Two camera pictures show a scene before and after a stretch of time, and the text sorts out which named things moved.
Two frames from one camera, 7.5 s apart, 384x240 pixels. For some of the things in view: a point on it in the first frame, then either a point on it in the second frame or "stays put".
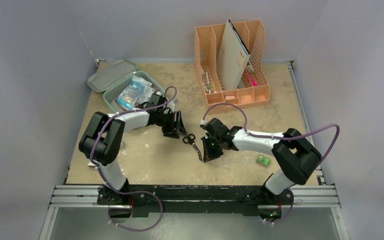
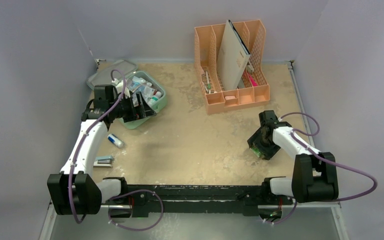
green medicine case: (123, 88) stays put
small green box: (263, 160) → (256, 151)
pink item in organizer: (253, 82) stays put
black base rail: (244, 200) stays put
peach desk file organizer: (253, 89) stays put
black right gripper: (214, 144) → (261, 149)
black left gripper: (173, 126) → (136, 113)
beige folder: (232, 58) stays put
